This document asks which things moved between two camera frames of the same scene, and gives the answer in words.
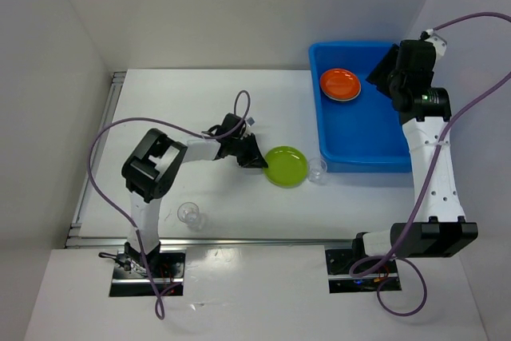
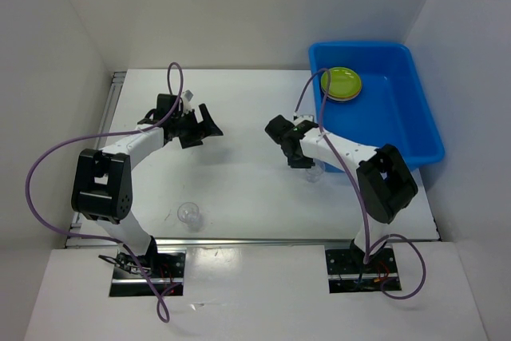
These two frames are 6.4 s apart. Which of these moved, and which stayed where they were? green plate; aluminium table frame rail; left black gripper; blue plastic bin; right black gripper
Moved: right black gripper; green plate; left black gripper
Stayed: blue plastic bin; aluminium table frame rail
